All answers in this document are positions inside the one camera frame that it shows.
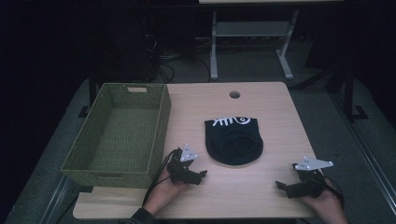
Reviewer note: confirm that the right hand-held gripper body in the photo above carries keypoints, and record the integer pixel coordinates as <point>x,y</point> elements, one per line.
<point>308,182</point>

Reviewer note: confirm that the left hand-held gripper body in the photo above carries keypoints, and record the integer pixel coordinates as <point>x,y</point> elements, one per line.
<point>182,165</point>

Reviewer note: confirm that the black beanie with white print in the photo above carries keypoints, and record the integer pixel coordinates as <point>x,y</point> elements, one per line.
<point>233,146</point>

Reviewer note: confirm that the green woven basket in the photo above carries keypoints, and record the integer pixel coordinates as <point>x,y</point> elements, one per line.
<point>124,137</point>

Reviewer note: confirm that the person's left hand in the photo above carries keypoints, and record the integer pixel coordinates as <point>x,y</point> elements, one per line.
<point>163,194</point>

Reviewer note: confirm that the black metal stand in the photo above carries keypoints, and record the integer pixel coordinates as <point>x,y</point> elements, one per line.
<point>350,93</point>
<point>90,93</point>

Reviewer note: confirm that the white metal stand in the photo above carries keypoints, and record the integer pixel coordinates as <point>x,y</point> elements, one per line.
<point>249,29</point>

